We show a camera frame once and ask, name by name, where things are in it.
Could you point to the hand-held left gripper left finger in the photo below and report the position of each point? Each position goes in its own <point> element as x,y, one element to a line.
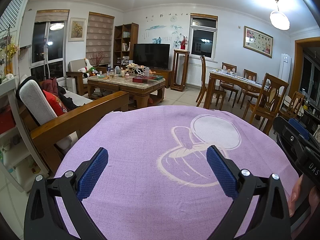
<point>92,175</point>

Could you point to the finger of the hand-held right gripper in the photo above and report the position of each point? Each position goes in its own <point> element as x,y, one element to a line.
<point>298,128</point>
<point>287,140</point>

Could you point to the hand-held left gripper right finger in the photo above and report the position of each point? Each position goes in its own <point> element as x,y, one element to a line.
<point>222,172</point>

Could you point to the person's right hand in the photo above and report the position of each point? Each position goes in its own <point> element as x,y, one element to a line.
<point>296,195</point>

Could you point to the purple tablecloth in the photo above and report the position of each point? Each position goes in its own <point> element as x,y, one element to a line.
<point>140,142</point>

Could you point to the white standing air conditioner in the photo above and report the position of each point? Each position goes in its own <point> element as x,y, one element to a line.
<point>284,67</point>

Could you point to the wooden sofa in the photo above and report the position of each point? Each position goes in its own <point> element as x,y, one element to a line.
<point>100,107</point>

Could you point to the dark clothes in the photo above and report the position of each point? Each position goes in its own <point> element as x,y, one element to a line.
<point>70,100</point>

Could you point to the wooden dining table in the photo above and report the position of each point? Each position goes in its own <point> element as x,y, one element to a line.
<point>235,81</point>

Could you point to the red cushion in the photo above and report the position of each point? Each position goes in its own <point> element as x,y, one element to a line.
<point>56,103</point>

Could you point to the white shelf unit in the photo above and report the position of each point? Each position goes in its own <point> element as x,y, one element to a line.
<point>10,150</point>

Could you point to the wooden coffee table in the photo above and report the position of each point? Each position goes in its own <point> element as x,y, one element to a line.
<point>125,86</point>

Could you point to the white cushion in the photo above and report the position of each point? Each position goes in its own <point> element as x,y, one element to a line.
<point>35,100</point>

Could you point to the framed floral picture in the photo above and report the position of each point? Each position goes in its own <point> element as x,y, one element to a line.
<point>258,42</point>

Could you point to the red storage box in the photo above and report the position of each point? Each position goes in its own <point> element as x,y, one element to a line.
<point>6,120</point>

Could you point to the white radiator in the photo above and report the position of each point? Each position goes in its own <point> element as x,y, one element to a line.
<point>193,73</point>

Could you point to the flat red box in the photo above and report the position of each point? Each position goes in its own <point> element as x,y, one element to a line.
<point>140,79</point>

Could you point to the goose plush toy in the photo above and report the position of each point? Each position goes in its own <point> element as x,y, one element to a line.
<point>87,66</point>

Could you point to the white pendant lamp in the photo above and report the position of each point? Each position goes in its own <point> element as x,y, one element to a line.
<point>279,20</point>

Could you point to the wooden armchair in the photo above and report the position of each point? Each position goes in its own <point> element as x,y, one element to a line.
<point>75,66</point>

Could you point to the tall wooden plant stand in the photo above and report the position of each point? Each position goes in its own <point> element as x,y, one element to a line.
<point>180,70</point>

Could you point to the wooden television cabinet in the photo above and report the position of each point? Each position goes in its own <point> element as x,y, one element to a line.
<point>165,77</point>

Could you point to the small white-framed window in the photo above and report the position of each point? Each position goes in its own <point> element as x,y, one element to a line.
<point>202,40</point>

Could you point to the black television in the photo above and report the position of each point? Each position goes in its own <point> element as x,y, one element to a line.
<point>151,56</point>

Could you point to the red flower vase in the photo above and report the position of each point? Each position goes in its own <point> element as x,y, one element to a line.
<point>183,43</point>

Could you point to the wooden bookshelf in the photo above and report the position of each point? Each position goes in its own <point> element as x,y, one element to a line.
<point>125,42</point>

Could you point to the beige roller blind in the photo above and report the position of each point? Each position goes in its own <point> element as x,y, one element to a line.
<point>100,37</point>

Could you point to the balcony window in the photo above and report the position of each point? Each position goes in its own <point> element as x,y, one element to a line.
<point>40,45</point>

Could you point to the sunflower picture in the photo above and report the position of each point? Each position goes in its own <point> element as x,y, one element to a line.
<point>77,29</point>

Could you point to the yellow flowers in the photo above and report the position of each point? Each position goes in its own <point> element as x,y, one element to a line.
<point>11,47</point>

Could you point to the white lattice panel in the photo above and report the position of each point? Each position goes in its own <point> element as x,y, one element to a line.
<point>15,10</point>

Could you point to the wooden door frame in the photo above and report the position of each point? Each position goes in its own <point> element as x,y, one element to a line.
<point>297,65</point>

